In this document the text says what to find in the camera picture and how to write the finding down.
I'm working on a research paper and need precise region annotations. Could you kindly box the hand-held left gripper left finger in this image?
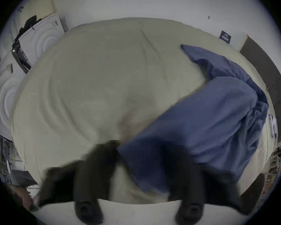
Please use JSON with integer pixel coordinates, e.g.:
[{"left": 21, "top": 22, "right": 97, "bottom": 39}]
[{"left": 37, "top": 140, "right": 122, "bottom": 225}]

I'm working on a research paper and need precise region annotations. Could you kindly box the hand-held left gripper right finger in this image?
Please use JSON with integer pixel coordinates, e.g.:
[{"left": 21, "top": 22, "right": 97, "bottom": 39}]
[{"left": 159, "top": 144, "right": 249, "bottom": 225}]

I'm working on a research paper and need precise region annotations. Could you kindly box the dark blue shirt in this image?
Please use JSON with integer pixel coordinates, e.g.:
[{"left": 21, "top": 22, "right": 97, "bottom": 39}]
[{"left": 117, "top": 44, "right": 270, "bottom": 194}]

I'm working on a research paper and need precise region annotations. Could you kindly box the bed with beige sheet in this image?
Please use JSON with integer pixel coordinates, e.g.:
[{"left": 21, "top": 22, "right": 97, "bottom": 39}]
[{"left": 10, "top": 17, "right": 279, "bottom": 206}]

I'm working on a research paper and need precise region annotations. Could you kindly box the white washing machine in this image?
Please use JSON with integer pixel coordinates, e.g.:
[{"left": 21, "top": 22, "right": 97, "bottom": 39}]
[
  {"left": 12, "top": 13, "right": 66, "bottom": 74},
  {"left": 0, "top": 52, "right": 27, "bottom": 141}
]

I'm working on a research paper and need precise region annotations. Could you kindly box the dark padded headboard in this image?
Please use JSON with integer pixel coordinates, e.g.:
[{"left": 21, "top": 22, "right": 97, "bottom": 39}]
[{"left": 239, "top": 36, "right": 281, "bottom": 142}]

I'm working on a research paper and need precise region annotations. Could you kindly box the small white cable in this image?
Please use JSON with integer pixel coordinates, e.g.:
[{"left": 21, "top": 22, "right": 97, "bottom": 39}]
[{"left": 268, "top": 113, "right": 278, "bottom": 146}]

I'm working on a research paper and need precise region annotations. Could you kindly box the small dark wall sign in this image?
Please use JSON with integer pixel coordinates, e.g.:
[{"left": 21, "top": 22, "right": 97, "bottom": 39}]
[{"left": 220, "top": 30, "right": 232, "bottom": 43}]

